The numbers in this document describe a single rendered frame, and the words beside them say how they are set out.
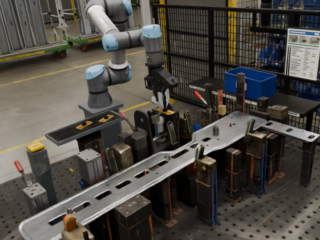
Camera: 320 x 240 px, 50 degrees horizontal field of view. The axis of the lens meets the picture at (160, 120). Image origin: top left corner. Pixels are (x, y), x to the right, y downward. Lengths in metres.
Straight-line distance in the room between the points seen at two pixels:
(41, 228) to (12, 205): 0.74
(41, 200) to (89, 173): 0.23
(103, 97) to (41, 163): 0.62
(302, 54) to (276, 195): 0.85
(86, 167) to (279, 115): 1.11
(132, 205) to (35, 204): 0.39
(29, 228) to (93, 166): 0.35
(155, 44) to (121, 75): 0.65
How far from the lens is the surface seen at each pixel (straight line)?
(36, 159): 1.60
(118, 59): 1.99
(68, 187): 2.11
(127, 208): 1.32
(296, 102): 2.21
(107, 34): 1.51
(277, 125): 1.97
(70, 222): 1.22
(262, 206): 1.85
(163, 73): 1.44
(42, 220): 1.42
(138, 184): 1.49
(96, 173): 1.55
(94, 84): 2.02
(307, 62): 2.22
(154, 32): 1.42
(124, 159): 1.61
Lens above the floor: 1.85
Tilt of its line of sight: 24 degrees down
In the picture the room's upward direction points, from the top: 5 degrees counter-clockwise
